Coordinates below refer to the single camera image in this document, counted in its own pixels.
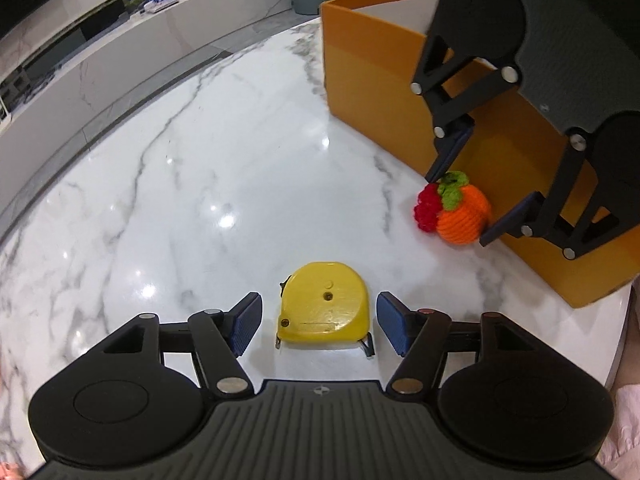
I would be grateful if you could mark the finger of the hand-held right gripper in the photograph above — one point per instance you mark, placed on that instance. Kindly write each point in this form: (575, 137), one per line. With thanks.
(510, 220)
(450, 155)

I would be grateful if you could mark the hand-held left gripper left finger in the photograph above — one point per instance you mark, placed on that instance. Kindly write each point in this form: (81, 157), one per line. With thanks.
(246, 325)

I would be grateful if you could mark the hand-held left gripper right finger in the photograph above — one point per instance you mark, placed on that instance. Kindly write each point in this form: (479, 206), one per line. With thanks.
(391, 322)

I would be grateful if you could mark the crochet orange with berries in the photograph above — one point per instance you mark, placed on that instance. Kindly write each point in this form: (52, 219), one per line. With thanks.
(462, 215)

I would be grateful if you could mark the yellow tape measure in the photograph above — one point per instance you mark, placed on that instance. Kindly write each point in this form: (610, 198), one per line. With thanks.
(325, 305)

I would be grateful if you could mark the orange storage box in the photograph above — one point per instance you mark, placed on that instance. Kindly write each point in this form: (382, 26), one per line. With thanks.
(370, 70)

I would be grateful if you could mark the person's pink clothing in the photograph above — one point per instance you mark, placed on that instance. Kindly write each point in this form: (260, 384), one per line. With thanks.
(622, 410)

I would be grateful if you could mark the white tv cabinet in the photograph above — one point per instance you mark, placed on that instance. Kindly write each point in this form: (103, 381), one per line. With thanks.
(150, 45)

